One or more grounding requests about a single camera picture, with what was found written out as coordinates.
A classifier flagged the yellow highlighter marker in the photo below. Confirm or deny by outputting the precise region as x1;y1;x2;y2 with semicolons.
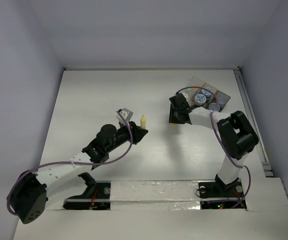
140;114;146;129

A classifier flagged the pink orange highlighter marker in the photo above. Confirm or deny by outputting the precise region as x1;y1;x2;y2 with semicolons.
188;87;199;98

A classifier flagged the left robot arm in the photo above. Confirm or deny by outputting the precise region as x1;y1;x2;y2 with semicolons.
6;121;149;224

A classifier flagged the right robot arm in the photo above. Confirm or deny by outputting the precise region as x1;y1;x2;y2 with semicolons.
169;93;259;196

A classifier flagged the clear plastic container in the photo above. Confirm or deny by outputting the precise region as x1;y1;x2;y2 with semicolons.
182;76;205;101

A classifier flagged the orange plastic container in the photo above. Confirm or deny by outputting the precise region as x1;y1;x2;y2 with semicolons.
188;83;218;108

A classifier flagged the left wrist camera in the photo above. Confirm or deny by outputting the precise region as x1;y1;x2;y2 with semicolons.
116;108;134;126

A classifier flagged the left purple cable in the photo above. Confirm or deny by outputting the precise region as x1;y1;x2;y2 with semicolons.
6;111;134;217

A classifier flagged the purple cable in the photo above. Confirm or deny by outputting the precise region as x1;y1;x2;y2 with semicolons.
176;86;252;210
6;111;134;217

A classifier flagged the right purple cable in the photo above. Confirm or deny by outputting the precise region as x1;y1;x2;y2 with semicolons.
176;86;252;210

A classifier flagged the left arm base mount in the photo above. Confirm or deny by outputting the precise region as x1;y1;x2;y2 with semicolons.
62;172;111;211

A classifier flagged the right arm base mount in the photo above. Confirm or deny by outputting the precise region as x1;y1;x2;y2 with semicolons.
195;180;247;210

